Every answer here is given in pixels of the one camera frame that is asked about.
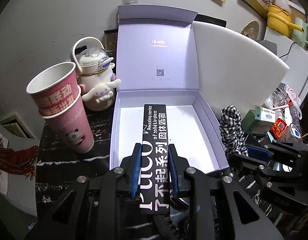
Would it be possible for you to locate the black white gingham scrunchie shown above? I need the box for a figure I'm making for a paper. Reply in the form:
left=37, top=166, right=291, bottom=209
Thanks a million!
left=220, top=105, right=248, bottom=158

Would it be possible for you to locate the black lip gloss box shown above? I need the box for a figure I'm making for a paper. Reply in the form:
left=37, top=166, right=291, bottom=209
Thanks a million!
left=139, top=104, right=170, bottom=216

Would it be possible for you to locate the green white medicine box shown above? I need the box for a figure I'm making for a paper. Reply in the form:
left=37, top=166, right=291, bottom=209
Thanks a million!
left=241, top=106, right=276, bottom=134

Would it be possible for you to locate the clear glass mug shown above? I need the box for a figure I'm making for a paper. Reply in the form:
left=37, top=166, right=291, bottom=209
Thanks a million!
left=271, top=83, right=293, bottom=110

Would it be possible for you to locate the lower pink panda cup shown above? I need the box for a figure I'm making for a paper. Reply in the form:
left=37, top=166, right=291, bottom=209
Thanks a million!
left=41, top=85, right=94, bottom=153

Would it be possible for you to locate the white refrigerator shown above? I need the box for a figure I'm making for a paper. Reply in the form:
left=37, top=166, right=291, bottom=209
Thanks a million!
left=264, top=27, right=308, bottom=102

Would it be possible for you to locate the white foam board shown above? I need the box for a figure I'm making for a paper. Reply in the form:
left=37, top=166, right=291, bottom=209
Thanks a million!
left=192, top=22, right=289, bottom=119

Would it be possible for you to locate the red fringed cloth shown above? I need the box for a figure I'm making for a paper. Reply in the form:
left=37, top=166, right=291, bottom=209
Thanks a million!
left=0, top=137, right=39, bottom=180

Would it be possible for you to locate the white Cinnamoroll water bottle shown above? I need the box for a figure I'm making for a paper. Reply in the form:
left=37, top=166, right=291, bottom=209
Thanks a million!
left=70, top=37, right=121, bottom=111

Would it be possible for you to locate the upper pink paper cup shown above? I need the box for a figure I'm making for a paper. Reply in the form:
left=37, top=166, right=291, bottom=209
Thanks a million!
left=26, top=62, right=80, bottom=116

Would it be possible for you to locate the open lavender gift box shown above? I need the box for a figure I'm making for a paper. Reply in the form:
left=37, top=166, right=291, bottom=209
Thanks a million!
left=110, top=4, right=228, bottom=173

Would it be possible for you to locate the green kettle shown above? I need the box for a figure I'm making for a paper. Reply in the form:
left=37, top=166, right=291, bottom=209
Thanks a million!
left=292, top=16, right=308, bottom=48

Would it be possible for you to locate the glass jar behind box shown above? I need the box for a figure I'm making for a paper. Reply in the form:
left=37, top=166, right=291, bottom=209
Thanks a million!
left=104, top=28, right=118, bottom=50

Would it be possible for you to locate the yellow pot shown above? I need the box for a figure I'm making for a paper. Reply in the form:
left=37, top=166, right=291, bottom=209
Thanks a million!
left=267, top=4, right=304, bottom=37

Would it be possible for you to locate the black power cable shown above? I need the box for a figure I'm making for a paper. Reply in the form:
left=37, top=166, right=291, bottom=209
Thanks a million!
left=278, top=42, right=298, bottom=59

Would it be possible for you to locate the woven round wall plate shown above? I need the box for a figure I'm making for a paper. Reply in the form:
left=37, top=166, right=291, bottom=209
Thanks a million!
left=241, top=20, right=259, bottom=40

